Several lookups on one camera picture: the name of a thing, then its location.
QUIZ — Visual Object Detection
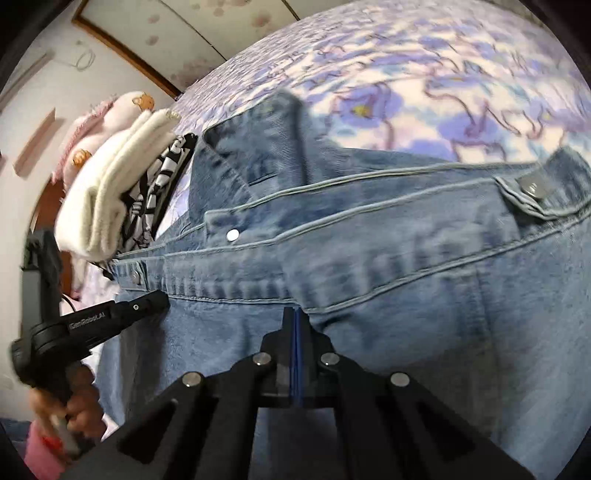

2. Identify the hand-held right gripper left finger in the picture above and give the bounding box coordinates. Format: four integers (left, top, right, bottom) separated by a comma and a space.
60, 307, 296, 480

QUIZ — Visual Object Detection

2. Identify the blue denim jacket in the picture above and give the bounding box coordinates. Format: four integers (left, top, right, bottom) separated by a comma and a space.
95, 90, 591, 480

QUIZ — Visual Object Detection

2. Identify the wall shelf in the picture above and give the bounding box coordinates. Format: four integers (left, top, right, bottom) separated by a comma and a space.
14, 108, 63, 176
0, 51, 56, 112

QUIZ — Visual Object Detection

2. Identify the black white patterned garment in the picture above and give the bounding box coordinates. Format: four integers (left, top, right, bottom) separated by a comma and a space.
113, 133, 199, 254

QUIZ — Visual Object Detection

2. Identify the white wall cord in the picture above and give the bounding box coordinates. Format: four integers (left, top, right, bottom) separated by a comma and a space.
62, 41, 96, 71

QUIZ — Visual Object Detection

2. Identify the wooden headboard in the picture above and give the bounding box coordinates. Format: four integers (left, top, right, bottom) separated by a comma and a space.
30, 178, 75, 296

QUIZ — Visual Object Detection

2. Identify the floral panel wardrobe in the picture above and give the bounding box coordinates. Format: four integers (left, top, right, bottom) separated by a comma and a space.
74, 0, 301, 100

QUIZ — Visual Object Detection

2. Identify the cream folded garment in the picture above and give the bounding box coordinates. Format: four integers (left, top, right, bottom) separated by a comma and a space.
55, 108, 182, 259

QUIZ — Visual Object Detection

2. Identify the purple cat print blanket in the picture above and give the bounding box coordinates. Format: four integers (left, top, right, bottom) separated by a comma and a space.
164, 0, 591, 204

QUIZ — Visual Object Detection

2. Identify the person's left hand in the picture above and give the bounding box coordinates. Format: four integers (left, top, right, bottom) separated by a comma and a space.
30, 364, 105, 437

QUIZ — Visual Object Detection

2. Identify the pink bear print rolled quilt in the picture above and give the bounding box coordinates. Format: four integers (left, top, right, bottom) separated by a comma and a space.
51, 91, 155, 185

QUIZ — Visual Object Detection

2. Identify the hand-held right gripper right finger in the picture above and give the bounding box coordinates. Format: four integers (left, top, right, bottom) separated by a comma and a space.
294, 308, 536, 480

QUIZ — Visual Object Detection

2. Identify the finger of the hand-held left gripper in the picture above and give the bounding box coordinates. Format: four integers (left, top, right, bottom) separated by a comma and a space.
113, 290, 171, 326

